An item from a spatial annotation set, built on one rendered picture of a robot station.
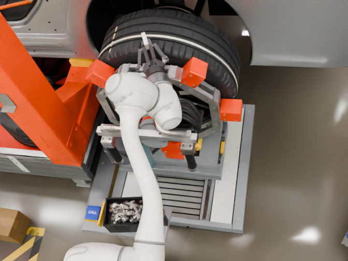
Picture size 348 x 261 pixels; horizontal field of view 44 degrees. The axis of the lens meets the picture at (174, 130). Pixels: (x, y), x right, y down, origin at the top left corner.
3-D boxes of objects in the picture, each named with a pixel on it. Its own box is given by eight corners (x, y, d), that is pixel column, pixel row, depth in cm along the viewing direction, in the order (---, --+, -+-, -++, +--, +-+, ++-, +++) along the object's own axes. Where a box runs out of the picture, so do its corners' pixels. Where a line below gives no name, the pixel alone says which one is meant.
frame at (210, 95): (225, 134, 213) (217, 66, 166) (223, 146, 209) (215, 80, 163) (121, 127, 225) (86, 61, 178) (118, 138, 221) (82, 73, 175)
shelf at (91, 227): (172, 208, 214) (171, 206, 212) (166, 242, 206) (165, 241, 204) (92, 199, 224) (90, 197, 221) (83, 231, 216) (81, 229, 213)
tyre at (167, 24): (184, 109, 247) (271, 60, 197) (177, 145, 236) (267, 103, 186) (82, 53, 217) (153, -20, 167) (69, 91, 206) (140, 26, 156)
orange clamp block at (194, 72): (197, 73, 175) (208, 62, 167) (194, 89, 171) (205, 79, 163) (182, 67, 172) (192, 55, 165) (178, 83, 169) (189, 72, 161)
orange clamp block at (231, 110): (222, 106, 193) (242, 107, 191) (220, 121, 189) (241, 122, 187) (221, 98, 187) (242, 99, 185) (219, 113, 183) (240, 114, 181)
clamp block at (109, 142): (119, 130, 185) (116, 124, 181) (114, 148, 181) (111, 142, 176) (108, 129, 186) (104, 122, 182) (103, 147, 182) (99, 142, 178)
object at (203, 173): (228, 128, 271) (227, 120, 262) (221, 180, 254) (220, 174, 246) (151, 122, 282) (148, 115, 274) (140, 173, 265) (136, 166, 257)
